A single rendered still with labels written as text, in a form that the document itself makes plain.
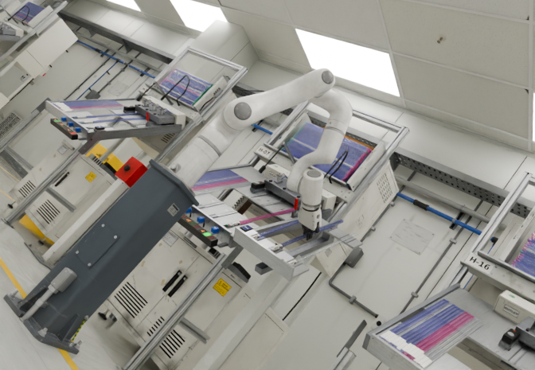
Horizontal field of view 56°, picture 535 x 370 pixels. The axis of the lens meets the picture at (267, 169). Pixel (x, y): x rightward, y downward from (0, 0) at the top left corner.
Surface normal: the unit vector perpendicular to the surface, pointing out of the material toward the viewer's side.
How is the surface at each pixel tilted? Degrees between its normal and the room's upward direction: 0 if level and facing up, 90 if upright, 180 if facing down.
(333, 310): 90
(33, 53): 90
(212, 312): 90
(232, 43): 90
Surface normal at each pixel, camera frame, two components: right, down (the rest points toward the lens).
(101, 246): -0.24, -0.50
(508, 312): -0.71, 0.10
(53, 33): 0.67, 0.37
